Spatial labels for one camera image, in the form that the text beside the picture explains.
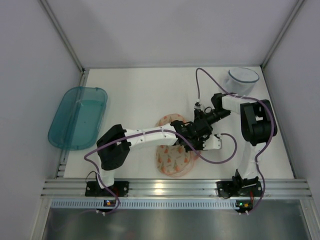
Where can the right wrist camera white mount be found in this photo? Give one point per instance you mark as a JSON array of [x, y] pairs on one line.
[[198, 106]]

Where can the aluminium mounting rail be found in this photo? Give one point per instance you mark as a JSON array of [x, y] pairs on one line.
[[275, 189]]

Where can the white slotted cable duct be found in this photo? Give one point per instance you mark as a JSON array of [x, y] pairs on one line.
[[149, 204]]

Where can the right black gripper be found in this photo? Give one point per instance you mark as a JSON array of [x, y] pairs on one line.
[[200, 121]]

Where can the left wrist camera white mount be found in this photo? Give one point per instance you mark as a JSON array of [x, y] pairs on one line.
[[214, 142]]

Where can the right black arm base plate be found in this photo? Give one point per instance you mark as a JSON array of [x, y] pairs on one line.
[[228, 189]]

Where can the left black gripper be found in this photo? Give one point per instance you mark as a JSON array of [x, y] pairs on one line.
[[196, 141]]

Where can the teal plastic bin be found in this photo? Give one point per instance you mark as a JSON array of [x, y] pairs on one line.
[[78, 119]]

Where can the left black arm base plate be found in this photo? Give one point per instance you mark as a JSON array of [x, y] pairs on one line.
[[119, 188]]

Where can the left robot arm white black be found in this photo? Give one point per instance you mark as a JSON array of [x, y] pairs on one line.
[[115, 145]]

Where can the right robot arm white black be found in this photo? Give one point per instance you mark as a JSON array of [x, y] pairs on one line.
[[258, 127]]

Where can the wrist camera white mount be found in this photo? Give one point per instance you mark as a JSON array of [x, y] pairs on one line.
[[214, 142], [198, 106]]

